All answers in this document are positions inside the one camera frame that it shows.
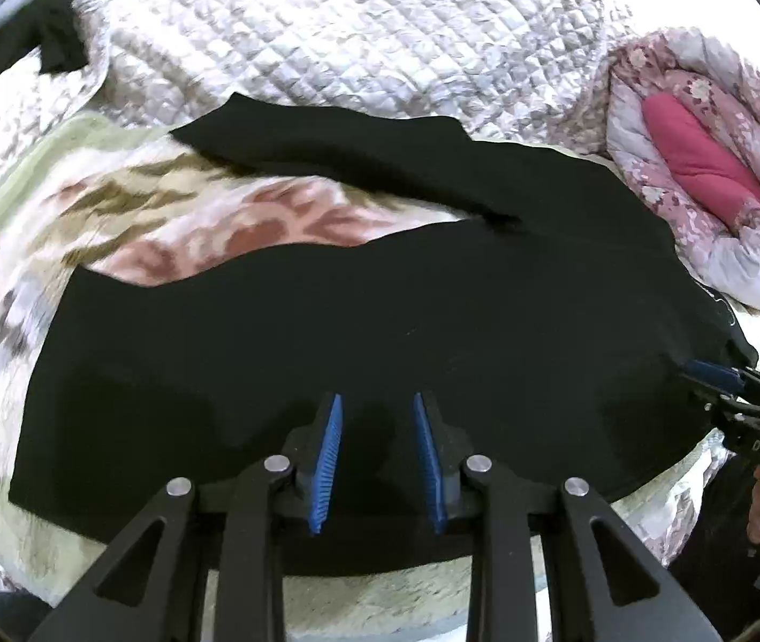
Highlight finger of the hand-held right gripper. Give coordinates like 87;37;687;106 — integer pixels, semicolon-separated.
684;359;760;397
678;378;760;425

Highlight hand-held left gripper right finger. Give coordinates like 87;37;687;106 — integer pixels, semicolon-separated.
412;391;725;642

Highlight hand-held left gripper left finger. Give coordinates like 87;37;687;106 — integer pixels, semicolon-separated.
28;391;344;642

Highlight black pants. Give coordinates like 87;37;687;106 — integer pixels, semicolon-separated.
9;92;759;576

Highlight person's dark clothing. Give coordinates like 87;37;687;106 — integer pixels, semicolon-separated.
667;445;760;616

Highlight pink floral comforter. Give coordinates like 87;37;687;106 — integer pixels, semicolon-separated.
604;27;760;312

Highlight floral fleece blanket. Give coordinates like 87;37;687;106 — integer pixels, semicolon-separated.
0;113;760;636

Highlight dark cloth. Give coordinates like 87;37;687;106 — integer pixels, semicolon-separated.
0;588;53;636

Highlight beige quilted bedspread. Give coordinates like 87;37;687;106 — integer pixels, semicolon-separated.
0;0;635;242

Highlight black garment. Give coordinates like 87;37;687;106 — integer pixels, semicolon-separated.
19;0;96;74

